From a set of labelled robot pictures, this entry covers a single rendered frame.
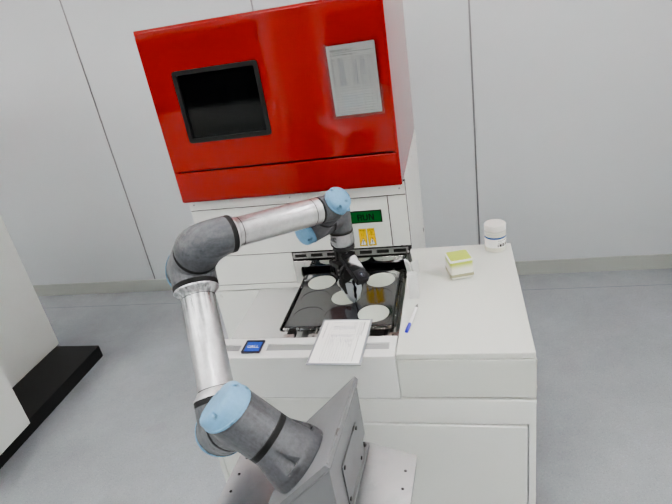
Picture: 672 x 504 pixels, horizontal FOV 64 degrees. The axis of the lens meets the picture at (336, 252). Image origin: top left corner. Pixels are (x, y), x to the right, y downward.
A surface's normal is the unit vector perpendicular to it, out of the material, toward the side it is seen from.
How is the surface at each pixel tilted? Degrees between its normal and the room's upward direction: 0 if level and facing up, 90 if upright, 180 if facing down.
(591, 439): 0
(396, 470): 0
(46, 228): 90
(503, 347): 0
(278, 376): 90
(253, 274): 90
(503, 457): 90
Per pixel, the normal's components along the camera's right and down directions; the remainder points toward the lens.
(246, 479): -0.15, -0.89
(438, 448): -0.18, 0.45
